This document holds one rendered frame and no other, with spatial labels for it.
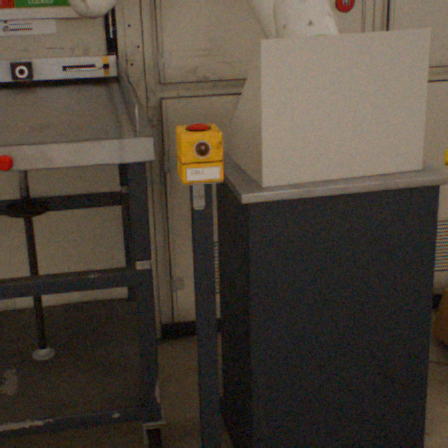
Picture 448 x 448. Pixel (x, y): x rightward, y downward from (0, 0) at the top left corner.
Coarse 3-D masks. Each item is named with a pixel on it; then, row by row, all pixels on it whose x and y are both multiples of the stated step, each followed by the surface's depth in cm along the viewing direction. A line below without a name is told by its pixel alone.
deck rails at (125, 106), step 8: (120, 64) 220; (120, 72) 220; (120, 80) 224; (112, 88) 222; (120, 88) 222; (128, 88) 187; (112, 96) 211; (120, 96) 210; (128, 96) 190; (120, 104) 200; (128, 104) 193; (136, 104) 166; (120, 112) 191; (128, 112) 190; (136, 112) 166; (120, 120) 182; (128, 120) 182; (136, 120) 167; (120, 128) 174; (128, 128) 174; (136, 128) 170; (128, 136) 168; (136, 136) 168
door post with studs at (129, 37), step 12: (120, 0) 224; (132, 0) 224; (120, 12) 225; (132, 12) 225; (120, 24) 226; (132, 24) 226; (120, 36) 227; (132, 36) 227; (120, 48) 228; (132, 48) 228; (120, 60) 229; (132, 60) 230; (132, 72) 231; (144, 84) 232; (144, 96) 234; (144, 108) 235; (156, 276) 253; (156, 288) 254; (156, 300) 256; (156, 312) 257; (156, 324) 259
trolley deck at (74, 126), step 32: (0, 96) 217; (32, 96) 216; (64, 96) 214; (96, 96) 213; (0, 128) 179; (32, 128) 178; (64, 128) 178; (96, 128) 177; (32, 160) 166; (64, 160) 167; (96, 160) 168; (128, 160) 169
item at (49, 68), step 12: (12, 60) 227; (24, 60) 227; (36, 60) 227; (48, 60) 228; (60, 60) 229; (72, 60) 229; (84, 60) 230; (108, 60) 231; (0, 72) 227; (36, 72) 229; (48, 72) 229; (60, 72) 230; (72, 72) 230; (84, 72) 231
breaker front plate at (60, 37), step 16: (80, 16) 227; (0, 32) 224; (16, 32) 225; (32, 32) 226; (48, 32) 227; (64, 32) 227; (80, 32) 228; (96, 32) 229; (0, 48) 226; (16, 48) 227; (32, 48) 227; (48, 48) 228; (64, 48) 229; (80, 48) 230; (96, 48) 231
